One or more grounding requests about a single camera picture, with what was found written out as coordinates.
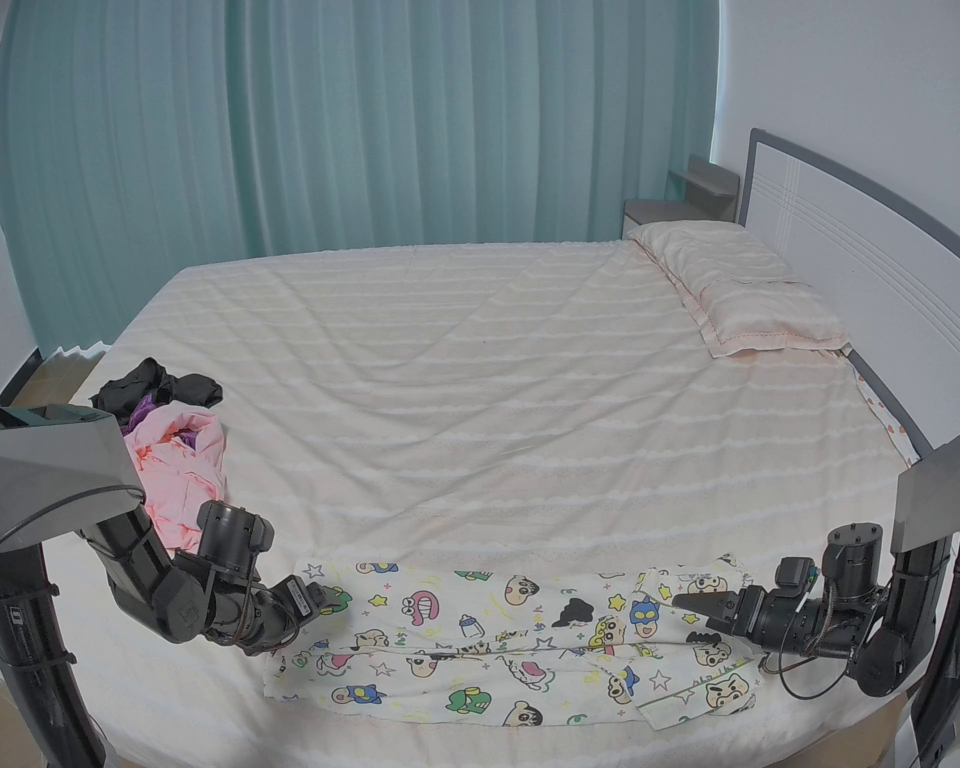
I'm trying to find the bed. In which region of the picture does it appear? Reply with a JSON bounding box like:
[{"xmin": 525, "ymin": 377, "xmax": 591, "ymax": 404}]
[{"xmin": 0, "ymin": 126, "xmax": 960, "ymax": 768}]

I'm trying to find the pale pink pillow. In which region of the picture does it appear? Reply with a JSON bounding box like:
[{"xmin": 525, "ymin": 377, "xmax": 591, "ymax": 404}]
[{"xmin": 626, "ymin": 219, "xmax": 852, "ymax": 363}]

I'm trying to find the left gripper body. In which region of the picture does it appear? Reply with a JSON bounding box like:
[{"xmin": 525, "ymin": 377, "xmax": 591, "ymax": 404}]
[{"xmin": 283, "ymin": 573, "xmax": 348, "ymax": 626}]

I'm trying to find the black cable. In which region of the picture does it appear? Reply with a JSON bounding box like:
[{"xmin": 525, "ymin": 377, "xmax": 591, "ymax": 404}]
[{"xmin": 776, "ymin": 651, "xmax": 855, "ymax": 703}]

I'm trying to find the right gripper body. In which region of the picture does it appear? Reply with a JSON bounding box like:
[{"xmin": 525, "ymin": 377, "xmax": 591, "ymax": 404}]
[{"xmin": 731, "ymin": 585, "xmax": 820, "ymax": 655}]

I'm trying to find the purple satin garment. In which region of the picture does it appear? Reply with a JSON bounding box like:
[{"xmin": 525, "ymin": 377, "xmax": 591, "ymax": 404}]
[{"xmin": 123, "ymin": 397, "xmax": 205, "ymax": 453}]

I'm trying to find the black garment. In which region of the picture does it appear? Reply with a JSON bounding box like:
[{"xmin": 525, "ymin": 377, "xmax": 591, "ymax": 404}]
[{"xmin": 90, "ymin": 357, "xmax": 225, "ymax": 412}]

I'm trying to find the grey bedside table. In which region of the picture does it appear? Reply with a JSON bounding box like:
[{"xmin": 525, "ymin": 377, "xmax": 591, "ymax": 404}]
[{"xmin": 621, "ymin": 153, "xmax": 740, "ymax": 241}]

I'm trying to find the pink garment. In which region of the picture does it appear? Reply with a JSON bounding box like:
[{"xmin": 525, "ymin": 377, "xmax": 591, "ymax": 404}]
[{"xmin": 123, "ymin": 401, "xmax": 230, "ymax": 554}]

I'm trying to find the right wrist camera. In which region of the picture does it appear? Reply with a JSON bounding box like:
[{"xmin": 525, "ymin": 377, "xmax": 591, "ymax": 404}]
[{"xmin": 774, "ymin": 556, "xmax": 819, "ymax": 601}]

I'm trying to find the blue-green curtain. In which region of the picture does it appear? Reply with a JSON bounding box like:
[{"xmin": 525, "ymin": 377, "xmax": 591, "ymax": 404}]
[{"xmin": 0, "ymin": 0, "xmax": 721, "ymax": 357}]

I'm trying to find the white printed pyjama top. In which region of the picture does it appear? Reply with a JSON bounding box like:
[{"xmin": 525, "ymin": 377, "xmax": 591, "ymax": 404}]
[{"xmin": 262, "ymin": 553, "xmax": 766, "ymax": 732}]

